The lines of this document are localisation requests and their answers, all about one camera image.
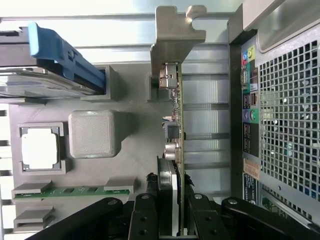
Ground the green RAM stick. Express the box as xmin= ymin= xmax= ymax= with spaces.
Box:
xmin=13 ymin=186 xmax=131 ymax=202

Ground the grey parts rack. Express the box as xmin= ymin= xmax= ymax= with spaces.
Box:
xmin=8 ymin=65 xmax=182 ymax=235

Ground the black grey PC case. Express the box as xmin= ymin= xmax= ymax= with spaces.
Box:
xmin=227 ymin=0 xmax=320 ymax=227

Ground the silver CPU chip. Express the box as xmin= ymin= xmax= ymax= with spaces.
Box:
xmin=21 ymin=127 xmax=60 ymax=171

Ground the hard disk with blue carrier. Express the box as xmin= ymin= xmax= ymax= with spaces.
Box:
xmin=0 ymin=21 xmax=107 ymax=97

